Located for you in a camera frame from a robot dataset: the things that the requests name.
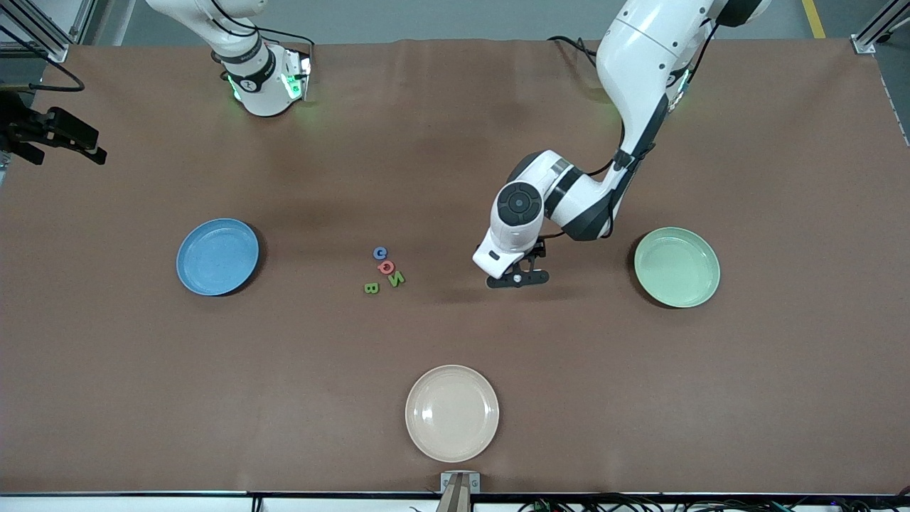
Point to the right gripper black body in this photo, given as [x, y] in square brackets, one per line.
[28, 126]

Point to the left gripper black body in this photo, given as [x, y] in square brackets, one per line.
[538, 249]

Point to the green foam letter N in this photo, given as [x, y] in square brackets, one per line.
[396, 279]

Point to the pink foam letter Q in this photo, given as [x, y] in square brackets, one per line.
[386, 267]

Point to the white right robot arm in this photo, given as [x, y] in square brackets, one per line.
[263, 85]

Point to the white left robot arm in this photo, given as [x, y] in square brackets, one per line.
[640, 64]

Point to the light green plate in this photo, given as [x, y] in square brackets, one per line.
[677, 267]

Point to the cream plate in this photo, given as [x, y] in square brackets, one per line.
[452, 413]

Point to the blue plate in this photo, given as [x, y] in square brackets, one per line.
[217, 257]

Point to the brown table cover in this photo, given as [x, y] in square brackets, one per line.
[355, 142]

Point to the base connector box green light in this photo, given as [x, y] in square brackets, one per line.
[297, 75]

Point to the aluminium frame post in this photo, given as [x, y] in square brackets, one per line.
[864, 46]
[57, 51]

